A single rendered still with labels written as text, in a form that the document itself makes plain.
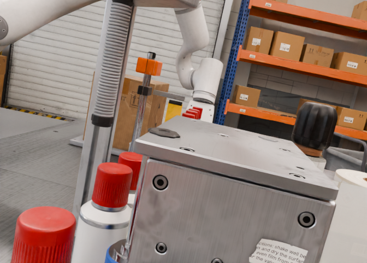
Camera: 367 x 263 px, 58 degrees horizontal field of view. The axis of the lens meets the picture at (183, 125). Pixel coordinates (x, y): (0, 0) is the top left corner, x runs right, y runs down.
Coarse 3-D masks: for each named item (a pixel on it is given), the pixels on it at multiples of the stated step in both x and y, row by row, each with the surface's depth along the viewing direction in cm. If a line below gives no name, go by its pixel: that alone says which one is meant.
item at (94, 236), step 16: (96, 176) 30; (112, 176) 29; (128, 176) 30; (96, 192) 30; (112, 192) 29; (128, 192) 31; (80, 208) 31; (96, 208) 30; (112, 208) 30; (128, 208) 32; (80, 224) 30; (96, 224) 29; (112, 224) 29; (128, 224) 30; (80, 240) 30; (96, 240) 29; (112, 240) 29; (80, 256) 30; (96, 256) 29
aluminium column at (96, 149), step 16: (128, 32) 63; (128, 48) 64; (96, 64) 62; (96, 80) 62; (96, 96) 62; (96, 128) 64; (112, 128) 66; (96, 144) 65; (112, 144) 68; (96, 160) 64; (80, 176) 65; (80, 192) 65
